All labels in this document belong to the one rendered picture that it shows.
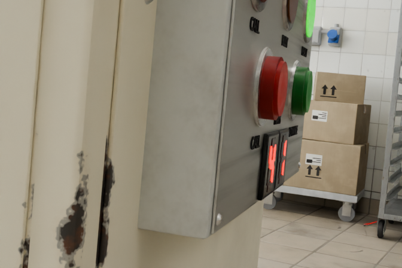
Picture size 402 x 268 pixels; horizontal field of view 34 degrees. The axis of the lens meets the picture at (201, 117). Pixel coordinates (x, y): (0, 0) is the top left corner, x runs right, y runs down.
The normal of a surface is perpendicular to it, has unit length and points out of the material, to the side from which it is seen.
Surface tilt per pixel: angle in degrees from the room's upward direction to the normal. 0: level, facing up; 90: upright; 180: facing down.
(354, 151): 90
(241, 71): 90
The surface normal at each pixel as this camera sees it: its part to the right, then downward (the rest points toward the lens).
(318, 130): -0.52, 0.06
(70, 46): -0.29, 0.03
